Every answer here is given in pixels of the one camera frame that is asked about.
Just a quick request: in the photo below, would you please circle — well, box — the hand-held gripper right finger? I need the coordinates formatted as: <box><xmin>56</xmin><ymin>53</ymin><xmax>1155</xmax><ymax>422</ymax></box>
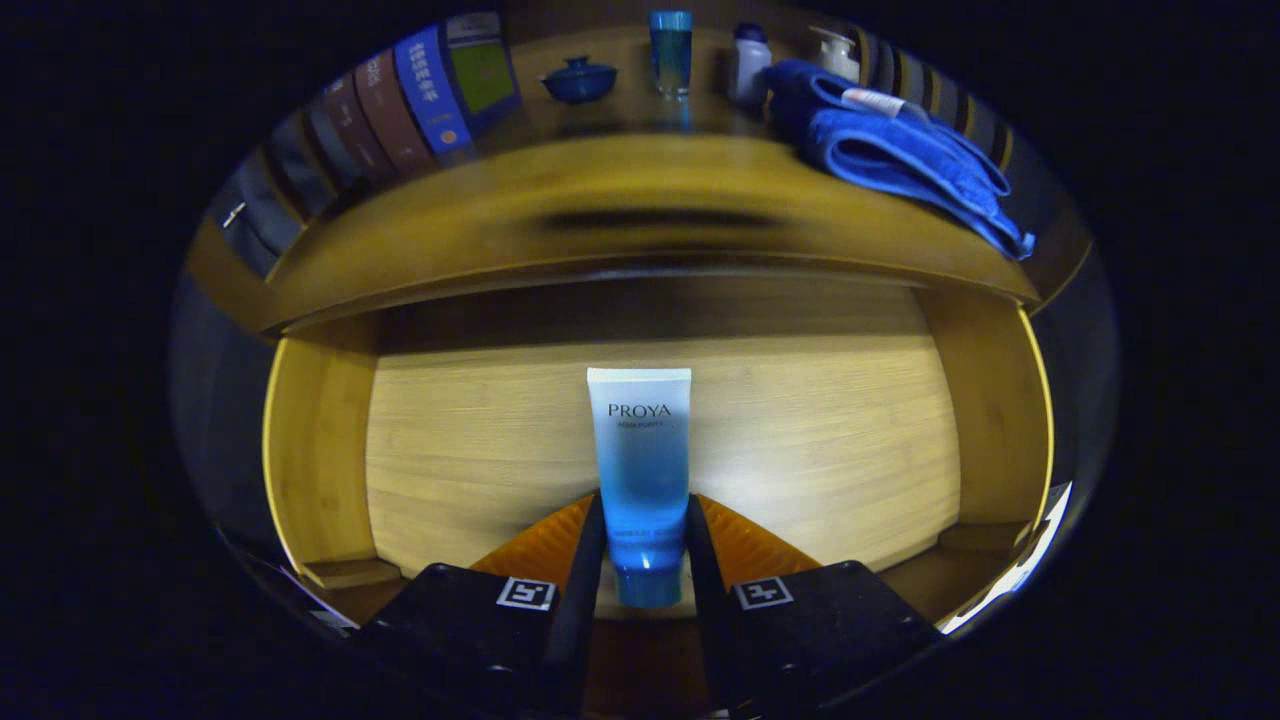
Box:
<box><xmin>683</xmin><ymin>493</ymin><xmax>946</xmax><ymax>720</ymax></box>

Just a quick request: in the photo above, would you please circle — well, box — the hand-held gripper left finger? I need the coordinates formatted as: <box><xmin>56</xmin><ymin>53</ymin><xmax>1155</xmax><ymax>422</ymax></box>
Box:
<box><xmin>350</xmin><ymin>492</ymin><xmax>608</xmax><ymax>720</ymax></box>

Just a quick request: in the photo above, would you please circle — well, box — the blue and white cosmetic tube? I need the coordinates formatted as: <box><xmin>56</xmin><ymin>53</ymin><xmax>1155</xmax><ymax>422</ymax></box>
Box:
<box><xmin>586</xmin><ymin>367</ymin><xmax>693</xmax><ymax>609</ymax></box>

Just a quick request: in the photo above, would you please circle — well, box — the wooden drawer with black knob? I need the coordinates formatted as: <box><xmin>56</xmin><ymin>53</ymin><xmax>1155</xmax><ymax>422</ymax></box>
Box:
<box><xmin>262</xmin><ymin>275</ymin><xmax>1058</xmax><ymax>720</ymax></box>

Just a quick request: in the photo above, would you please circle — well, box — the wooden cabinet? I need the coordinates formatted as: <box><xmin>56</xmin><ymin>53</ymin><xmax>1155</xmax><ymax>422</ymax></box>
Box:
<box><xmin>185</xmin><ymin>0</ymin><xmax>1096</xmax><ymax>341</ymax></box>

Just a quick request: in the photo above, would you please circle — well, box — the folded blue towel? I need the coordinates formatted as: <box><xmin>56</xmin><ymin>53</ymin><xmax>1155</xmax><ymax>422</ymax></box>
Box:
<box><xmin>765</xmin><ymin>58</ymin><xmax>1037</xmax><ymax>261</ymax></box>

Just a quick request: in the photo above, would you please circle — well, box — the blue lidded tea cup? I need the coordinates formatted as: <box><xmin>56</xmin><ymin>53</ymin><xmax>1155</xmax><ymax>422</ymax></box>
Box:
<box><xmin>540</xmin><ymin>56</ymin><xmax>619</xmax><ymax>106</ymax></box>

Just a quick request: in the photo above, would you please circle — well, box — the dark brown book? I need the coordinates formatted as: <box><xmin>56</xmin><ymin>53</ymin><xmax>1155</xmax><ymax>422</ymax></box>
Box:
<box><xmin>305</xmin><ymin>75</ymin><xmax>396</xmax><ymax>191</ymax></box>

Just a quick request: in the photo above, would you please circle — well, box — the reddish brown book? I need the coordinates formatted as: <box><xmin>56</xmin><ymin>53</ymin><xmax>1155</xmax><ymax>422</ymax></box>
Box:
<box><xmin>352</xmin><ymin>48</ymin><xmax>441</xmax><ymax>176</ymax></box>

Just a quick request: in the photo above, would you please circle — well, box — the thick blue book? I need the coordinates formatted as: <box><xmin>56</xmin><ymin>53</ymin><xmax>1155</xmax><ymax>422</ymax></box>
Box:
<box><xmin>393</xmin><ymin>12</ymin><xmax>523</xmax><ymax>156</ymax></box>

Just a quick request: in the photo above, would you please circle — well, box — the white bottle with blue cap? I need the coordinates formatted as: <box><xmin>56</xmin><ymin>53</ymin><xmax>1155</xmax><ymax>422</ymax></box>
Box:
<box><xmin>728</xmin><ymin>22</ymin><xmax>773</xmax><ymax>109</ymax></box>

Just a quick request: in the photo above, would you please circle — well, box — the teal glass bottle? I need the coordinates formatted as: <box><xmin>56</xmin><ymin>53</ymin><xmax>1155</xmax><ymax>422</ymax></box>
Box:
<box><xmin>649</xmin><ymin>10</ymin><xmax>693</xmax><ymax>99</ymax></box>

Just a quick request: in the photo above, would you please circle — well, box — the white pump bottle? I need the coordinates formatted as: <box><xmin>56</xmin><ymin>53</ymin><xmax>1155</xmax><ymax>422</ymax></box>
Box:
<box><xmin>808</xmin><ymin>25</ymin><xmax>861</xmax><ymax>83</ymax></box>

